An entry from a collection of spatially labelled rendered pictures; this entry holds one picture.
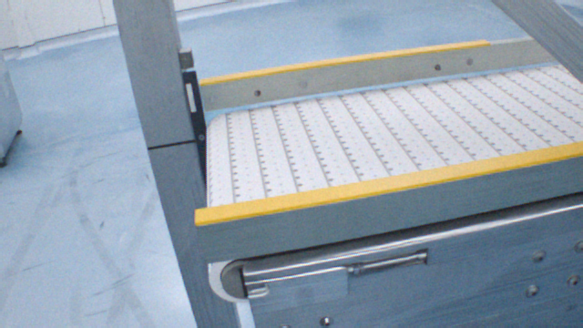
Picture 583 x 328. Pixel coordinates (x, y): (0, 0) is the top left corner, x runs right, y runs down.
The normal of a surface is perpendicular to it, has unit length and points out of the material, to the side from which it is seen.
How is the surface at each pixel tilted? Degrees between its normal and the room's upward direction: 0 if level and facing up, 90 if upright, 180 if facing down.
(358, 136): 0
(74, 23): 90
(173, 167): 90
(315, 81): 90
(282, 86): 90
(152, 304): 0
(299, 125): 0
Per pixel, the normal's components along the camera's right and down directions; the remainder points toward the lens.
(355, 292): 0.14, 0.45
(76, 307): -0.11, -0.88
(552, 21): -0.44, 0.42
